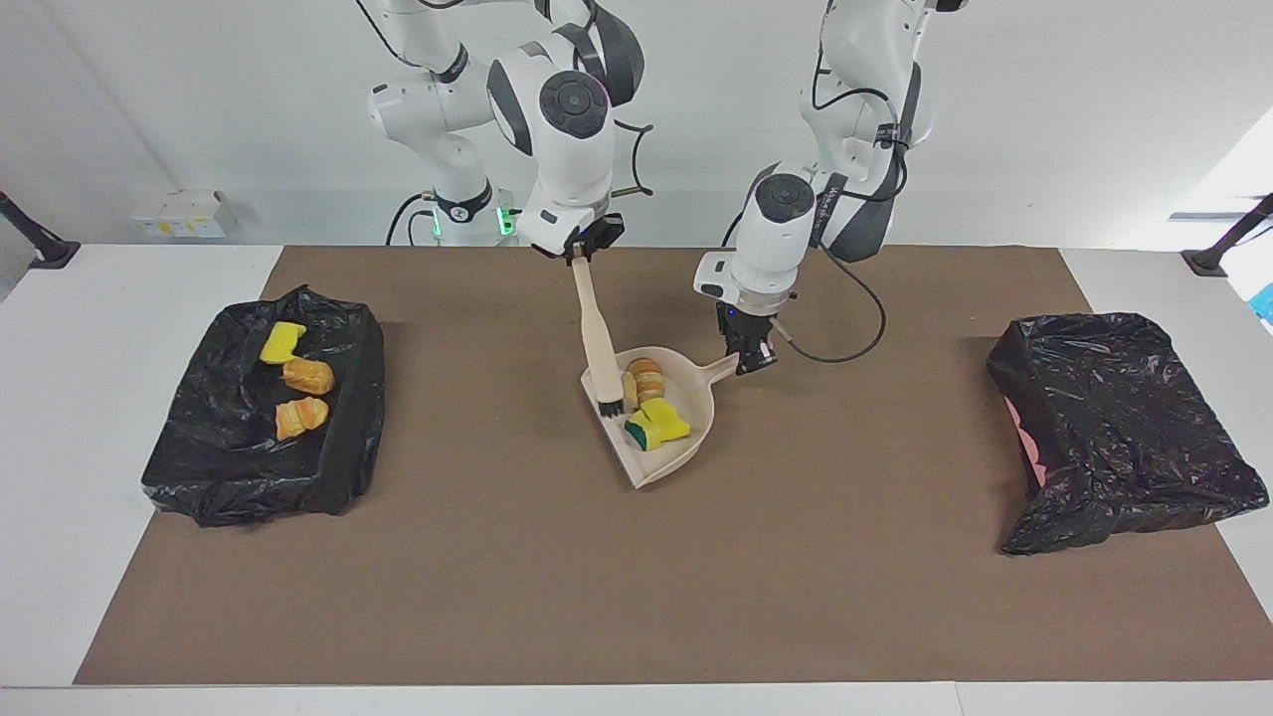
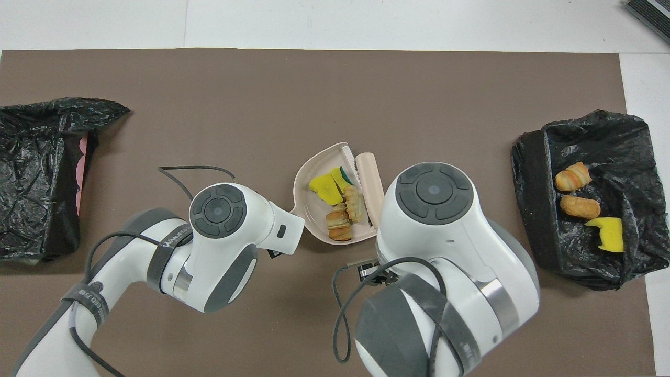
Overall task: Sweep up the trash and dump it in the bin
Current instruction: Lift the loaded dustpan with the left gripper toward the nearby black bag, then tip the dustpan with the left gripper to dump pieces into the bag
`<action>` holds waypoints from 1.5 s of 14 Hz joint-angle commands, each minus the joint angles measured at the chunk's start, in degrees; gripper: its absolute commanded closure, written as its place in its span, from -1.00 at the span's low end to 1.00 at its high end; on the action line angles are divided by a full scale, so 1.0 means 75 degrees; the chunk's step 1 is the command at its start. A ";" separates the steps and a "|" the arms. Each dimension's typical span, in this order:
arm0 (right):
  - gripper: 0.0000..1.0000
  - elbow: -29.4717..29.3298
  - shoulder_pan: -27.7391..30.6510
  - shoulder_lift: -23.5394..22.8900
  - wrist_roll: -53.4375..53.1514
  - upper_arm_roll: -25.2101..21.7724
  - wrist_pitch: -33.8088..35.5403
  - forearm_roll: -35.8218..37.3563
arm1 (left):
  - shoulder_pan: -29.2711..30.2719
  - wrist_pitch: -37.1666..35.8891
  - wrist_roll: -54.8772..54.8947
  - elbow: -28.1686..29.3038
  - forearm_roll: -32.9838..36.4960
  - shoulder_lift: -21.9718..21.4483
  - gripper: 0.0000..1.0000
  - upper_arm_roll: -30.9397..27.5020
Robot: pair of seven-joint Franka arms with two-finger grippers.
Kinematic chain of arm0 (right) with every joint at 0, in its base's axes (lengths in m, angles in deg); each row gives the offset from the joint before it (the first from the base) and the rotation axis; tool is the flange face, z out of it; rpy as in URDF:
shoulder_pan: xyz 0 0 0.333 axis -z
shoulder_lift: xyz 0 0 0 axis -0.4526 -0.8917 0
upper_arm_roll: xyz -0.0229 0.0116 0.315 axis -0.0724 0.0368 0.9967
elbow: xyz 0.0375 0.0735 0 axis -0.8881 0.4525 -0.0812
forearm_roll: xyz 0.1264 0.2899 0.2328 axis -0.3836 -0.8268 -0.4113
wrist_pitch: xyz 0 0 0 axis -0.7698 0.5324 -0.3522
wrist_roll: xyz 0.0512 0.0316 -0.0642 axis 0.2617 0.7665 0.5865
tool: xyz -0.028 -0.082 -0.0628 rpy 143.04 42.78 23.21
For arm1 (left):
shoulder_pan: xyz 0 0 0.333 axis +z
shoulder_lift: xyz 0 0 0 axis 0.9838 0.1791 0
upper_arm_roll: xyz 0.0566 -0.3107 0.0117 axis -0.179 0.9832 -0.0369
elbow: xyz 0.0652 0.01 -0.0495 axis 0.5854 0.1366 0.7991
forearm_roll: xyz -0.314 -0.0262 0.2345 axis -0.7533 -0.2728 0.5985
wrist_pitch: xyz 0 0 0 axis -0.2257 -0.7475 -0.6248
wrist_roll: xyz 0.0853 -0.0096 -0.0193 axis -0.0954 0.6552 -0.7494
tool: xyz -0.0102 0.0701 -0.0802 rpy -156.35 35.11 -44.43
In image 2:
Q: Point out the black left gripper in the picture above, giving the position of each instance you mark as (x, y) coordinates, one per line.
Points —
(273, 253)

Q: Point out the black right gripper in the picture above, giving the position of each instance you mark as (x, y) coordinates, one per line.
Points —
(369, 269)

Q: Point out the beige plastic dustpan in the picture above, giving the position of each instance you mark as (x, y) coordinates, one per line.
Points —
(312, 220)

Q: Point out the pale dumpling toy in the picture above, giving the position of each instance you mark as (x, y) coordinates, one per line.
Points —
(338, 224)
(354, 204)

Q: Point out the yellow sponge piece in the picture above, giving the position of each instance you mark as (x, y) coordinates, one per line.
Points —
(610, 235)
(341, 177)
(324, 189)

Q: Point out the beige hand brush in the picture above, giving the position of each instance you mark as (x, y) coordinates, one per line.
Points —
(368, 183)

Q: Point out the brown croquette toy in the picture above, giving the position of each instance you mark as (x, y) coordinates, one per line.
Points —
(580, 207)

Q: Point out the striped croissant toy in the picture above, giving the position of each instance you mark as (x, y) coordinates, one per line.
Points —
(573, 177)

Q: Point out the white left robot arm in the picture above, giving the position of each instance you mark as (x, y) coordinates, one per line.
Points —
(220, 246)

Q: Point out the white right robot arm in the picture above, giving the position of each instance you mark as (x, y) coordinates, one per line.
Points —
(445, 235)

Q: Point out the black plastic trash bag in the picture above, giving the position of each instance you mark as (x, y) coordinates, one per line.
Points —
(539, 209)
(31, 157)

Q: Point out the pink bin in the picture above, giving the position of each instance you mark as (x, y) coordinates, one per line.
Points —
(82, 157)

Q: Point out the brown table mat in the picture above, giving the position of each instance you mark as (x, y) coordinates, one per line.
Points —
(314, 104)

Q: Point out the dark ribbed device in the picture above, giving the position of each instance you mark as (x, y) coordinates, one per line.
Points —
(651, 13)

